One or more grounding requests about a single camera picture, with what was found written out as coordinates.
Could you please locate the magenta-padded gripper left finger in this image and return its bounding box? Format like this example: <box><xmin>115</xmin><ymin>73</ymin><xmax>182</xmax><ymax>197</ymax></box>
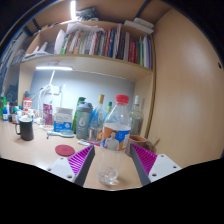
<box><xmin>46</xmin><ymin>144</ymin><xmax>96</xmax><ymax>188</ymax></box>

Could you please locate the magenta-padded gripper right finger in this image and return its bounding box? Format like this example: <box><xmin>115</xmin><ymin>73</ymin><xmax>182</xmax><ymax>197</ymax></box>
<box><xmin>129</xmin><ymin>143</ymin><xmax>183</xmax><ymax>187</ymax></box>

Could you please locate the clear red-capped water bottle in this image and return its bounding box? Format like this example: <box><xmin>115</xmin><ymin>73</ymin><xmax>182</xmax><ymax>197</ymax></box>
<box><xmin>97</xmin><ymin>94</ymin><xmax>132</xmax><ymax>187</ymax></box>

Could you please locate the flat round red coaster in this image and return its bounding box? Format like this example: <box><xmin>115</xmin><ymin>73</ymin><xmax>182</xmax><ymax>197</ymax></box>
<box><xmin>54</xmin><ymin>144</ymin><xmax>76</xmax><ymax>157</ymax></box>

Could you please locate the pale blue hairbrush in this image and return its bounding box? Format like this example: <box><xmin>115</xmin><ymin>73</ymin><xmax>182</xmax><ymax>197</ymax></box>
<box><xmin>46</xmin><ymin>129</ymin><xmax>75</xmax><ymax>139</ymax></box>

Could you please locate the pink and white pen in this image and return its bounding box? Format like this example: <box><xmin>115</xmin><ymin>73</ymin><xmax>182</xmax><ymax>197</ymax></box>
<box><xmin>78</xmin><ymin>139</ymin><xmax>101</xmax><ymax>147</ymax></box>

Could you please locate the brown mug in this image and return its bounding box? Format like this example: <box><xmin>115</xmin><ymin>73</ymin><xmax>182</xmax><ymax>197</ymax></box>
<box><xmin>125</xmin><ymin>134</ymin><xmax>156</xmax><ymax>157</ymax></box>

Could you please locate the blue and white carton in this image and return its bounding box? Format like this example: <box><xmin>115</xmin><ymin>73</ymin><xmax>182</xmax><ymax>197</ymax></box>
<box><xmin>53</xmin><ymin>107</ymin><xmax>74</xmax><ymax>133</ymax></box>

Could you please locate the black mug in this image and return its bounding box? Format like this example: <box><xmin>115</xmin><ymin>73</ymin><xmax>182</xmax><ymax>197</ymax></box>
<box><xmin>14</xmin><ymin>116</ymin><xmax>35</xmax><ymax>142</ymax></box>

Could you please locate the magenta snack pouch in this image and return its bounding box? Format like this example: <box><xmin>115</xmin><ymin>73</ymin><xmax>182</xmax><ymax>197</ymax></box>
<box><xmin>43</xmin><ymin>103</ymin><xmax>54</xmax><ymax>126</ymax></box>

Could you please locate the clear white-capped glass bottle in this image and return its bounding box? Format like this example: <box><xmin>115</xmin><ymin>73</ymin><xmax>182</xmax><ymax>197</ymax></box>
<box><xmin>129</xmin><ymin>95</ymin><xmax>145</xmax><ymax>137</ymax></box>

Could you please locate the clear yellow-capped bottle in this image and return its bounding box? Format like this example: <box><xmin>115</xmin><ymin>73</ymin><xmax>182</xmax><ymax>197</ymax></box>
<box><xmin>89</xmin><ymin>94</ymin><xmax>108</xmax><ymax>143</ymax></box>

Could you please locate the red and white can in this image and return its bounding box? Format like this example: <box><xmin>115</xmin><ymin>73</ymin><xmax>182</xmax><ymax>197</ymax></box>
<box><xmin>22</xmin><ymin>97</ymin><xmax>33</xmax><ymax>111</ymax></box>

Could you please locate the green plastic bottle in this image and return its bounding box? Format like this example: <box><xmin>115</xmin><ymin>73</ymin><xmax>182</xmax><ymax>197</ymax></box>
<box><xmin>0</xmin><ymin>96</ymin><xmax>7</xmax><ymax>118</ymax></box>

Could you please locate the white under-shelf light bar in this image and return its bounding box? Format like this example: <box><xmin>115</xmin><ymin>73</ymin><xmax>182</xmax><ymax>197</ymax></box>
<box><xmin>35</xmin><ymin>65</ymin><xmax>74</xmax><ymax>71</ymax></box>

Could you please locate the wooden shelf unit with books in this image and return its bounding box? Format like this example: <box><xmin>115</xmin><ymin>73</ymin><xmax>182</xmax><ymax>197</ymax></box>
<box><xmin>6</xmin><ymin>6</ymin><xmax>158</xmax><ymax>81</ymax></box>

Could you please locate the white ceiling light bar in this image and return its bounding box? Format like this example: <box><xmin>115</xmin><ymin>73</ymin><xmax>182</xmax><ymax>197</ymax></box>
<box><xmin>70</xmin><ymin>0</ymin><xmax>77</xmax><ymax>21</ymax></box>

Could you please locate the white cable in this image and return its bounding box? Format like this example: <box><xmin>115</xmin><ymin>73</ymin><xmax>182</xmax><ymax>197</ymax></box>
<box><xmin>36</xmin><ymin>84</ymin><xmax>63</xmax><ymax>122</ymax></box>

